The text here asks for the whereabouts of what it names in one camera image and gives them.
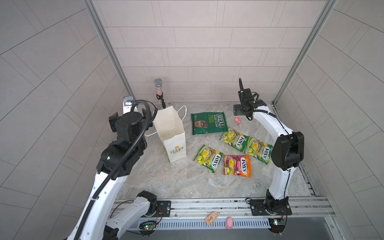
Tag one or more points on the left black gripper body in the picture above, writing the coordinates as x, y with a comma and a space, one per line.
145, 121

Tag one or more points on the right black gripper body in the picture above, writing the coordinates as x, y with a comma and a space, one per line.
240, 109

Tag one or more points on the white illustrated paper bag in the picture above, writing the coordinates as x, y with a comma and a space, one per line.
169, 127

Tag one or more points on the green Fox's candy bag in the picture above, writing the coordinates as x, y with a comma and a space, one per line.
235, 139
261, 151
209, 158

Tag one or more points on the dark green Real crisps bag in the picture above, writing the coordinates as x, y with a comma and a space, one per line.
209, 123

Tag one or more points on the orange Fox's candy bag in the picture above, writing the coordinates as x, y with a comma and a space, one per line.
237, 166

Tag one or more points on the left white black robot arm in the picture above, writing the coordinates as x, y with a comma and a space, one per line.
115, 164

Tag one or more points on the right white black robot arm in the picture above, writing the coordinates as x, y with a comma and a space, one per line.
287, 153

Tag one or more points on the small pink toy on table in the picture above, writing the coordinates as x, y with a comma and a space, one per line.
237, 120

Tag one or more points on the silver microphone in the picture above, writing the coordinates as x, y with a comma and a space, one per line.
158, 83

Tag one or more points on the left green circuit board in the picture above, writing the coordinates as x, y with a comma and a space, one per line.
147, 228

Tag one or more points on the green circuit board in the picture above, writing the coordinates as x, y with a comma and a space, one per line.
147, 228
277, 225

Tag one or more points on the right green circuit board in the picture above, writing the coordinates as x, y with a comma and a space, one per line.
277, 225

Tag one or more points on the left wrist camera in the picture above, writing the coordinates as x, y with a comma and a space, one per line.
127, 103

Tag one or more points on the wooden mousetrap on rail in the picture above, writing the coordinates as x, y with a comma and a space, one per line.
211, 218

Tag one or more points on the pink pig toy on rail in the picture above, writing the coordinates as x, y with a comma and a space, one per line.
229, 223

